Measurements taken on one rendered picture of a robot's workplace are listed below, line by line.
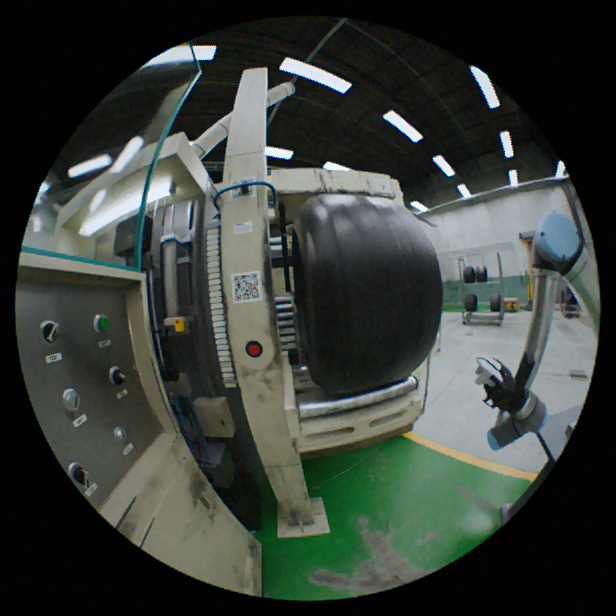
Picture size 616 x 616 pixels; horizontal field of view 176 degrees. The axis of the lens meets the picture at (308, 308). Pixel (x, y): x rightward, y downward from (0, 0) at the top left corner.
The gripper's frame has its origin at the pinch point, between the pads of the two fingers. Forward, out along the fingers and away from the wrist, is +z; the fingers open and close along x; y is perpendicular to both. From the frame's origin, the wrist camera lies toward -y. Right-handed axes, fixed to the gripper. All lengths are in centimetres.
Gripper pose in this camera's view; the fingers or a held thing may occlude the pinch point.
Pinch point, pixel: (482, 359)
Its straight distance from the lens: 51.3
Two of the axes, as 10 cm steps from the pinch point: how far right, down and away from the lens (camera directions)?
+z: -7.6, -5.2, 3.8
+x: 6.2, -4.4, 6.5
